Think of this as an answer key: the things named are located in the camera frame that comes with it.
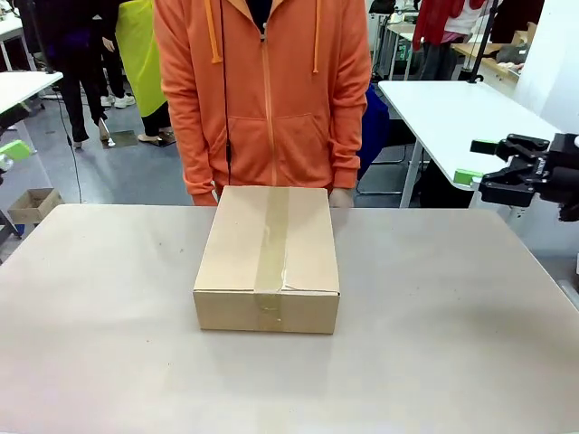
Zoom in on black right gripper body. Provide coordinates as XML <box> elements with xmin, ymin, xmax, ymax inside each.
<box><xmin>540</xmin><ymin>132</ymin><xmax>579</xmax><ymax>223</ymax></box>

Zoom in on brown cardboard shipping box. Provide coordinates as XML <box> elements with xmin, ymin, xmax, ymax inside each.
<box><xmin>192</xmin><ymin>184</ymin><xmax>342</xmax><ymax>335</ymax></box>

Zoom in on person's left forearm orange sleeve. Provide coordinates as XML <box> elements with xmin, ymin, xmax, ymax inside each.
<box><xmin>331</xmin><ymin>112</ymin><xmax>368</xmax><ymax>190</ymax></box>

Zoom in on person's right forearm orange sleeve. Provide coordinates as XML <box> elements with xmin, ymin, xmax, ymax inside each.
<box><xmin>180</xmin><ymin>117</ymin><xmax>219</xmax><ymax>207</ymax></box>

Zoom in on small open cardboard box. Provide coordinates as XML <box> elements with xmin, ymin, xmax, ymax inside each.
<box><xmin>7</xmin><ymin>187</ymin><xmax>65</xmax><ymax>225</ymax></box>

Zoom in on person's left hand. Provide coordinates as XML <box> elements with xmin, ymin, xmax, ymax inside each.
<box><xmin>328</xmin><ymin>187</ymin><xmax>356</xmax><ymax>210</ymax></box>

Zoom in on white background table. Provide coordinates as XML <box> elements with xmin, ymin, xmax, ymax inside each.
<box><xmin>0</xmin><ymin>70</ymin><xmax>65</xmax><ymax>117</ymax></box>

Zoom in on white side table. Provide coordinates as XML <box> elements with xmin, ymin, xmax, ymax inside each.
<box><xmin>376</xmin><ymin>80</ymin><xmax>565</xmax><ymax>210</ymax></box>

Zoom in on wooden background table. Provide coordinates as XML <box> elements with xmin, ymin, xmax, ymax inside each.
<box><xmin>451</xmin><ymin>21</ymin><xmax>537</xmax><ymax>76</ymax></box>

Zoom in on person in black clothes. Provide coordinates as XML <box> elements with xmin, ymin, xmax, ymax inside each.
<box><xmin>43</xmin><ymin>0</ymin><xmax>112</xmax><ymax>148</ymax></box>

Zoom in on black stand pole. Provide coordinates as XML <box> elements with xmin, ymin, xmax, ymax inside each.
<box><xmin>468</xmin><ymin>0</ymin><xmax>499</xmax><ymax>85</ymax></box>

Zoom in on person in red jacket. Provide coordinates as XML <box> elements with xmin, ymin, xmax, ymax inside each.
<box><xmin>411</xmin><ymin>0</ymin><xmax>481</xmax><ymax>82</ymax></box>

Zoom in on blue chair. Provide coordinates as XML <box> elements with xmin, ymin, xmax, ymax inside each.
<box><xmin>356</xmin><ymin>82</ymin><xmax>391</xmax><ymax>181</ymax></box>

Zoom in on person in yellow apron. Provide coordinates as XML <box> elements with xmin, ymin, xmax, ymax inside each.
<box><xmin>114</xmin><ymin>0</ymin><xmax>176</xmax><ymax>142</ymax></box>

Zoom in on clear packing tape strip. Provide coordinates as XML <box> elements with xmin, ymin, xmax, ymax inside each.
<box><xmin>252</xmin><ymin>185</ymin><xmax>291</xmax><ymax>334</ymax></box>

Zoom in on person in orange hoodie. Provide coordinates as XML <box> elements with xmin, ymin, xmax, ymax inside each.
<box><xmin>153</xmin><ymin>0</ymin><xmax>374</xmax><ymax>207</ymax></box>

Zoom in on black earphone cord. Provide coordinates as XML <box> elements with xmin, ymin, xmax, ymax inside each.
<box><xmin>218</xmin><ymin>0</ymin><xmax>235</xmax><ymax>182</ymax></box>

